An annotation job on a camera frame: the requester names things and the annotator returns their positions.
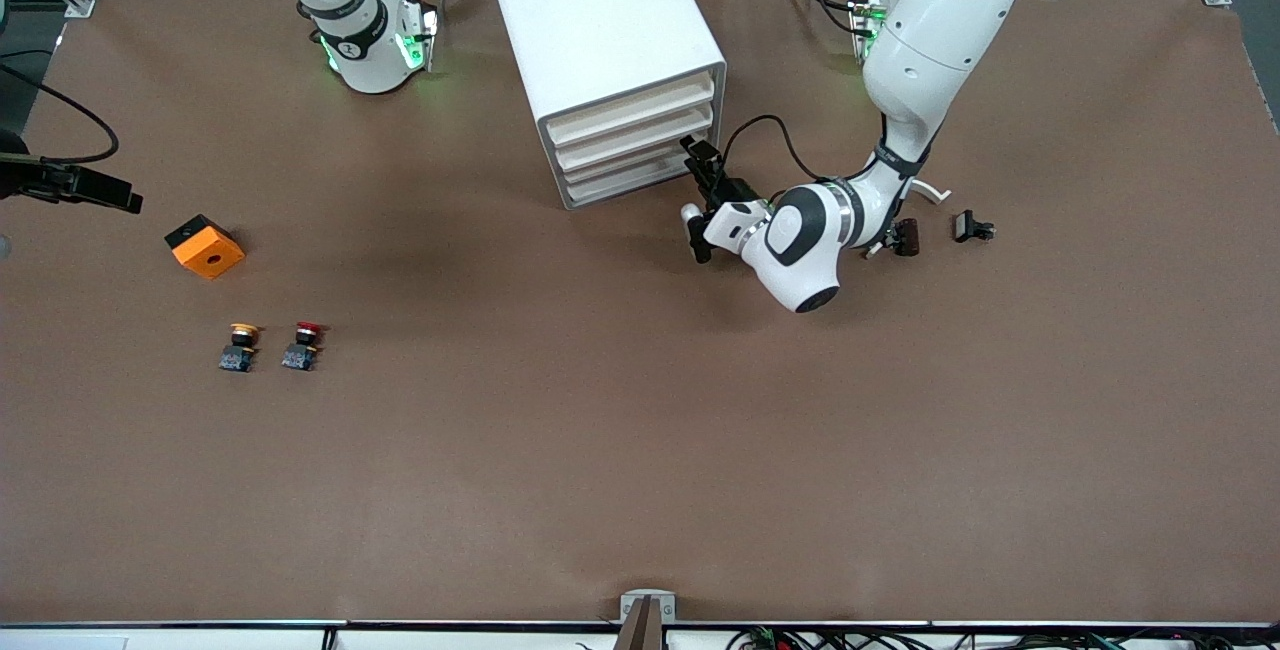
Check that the small black component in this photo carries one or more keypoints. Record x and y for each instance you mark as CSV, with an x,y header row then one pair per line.
x,y
966,226

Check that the yellow push button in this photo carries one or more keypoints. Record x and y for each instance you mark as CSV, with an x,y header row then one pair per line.
x,y
238,350

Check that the red push button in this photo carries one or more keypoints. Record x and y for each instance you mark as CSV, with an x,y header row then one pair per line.
x,y
300,350

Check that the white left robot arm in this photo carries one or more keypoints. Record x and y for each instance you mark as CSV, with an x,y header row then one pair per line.
x,y
940,30

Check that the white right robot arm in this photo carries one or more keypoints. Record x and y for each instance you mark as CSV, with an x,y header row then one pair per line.
x,y
360,60

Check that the orange and black button box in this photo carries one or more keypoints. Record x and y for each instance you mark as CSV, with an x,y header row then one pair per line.
x,y
208,252

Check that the brown table mat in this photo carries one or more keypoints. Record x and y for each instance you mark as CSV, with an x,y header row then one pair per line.
x,y
640,430

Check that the grey metal bracket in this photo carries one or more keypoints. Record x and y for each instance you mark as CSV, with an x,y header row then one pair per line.
x,y
648,598

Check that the brown camera pole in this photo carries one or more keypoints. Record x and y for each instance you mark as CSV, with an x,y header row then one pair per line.
x,y
640,630

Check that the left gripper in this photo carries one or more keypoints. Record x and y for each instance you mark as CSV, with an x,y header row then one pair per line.
x,y
733,193

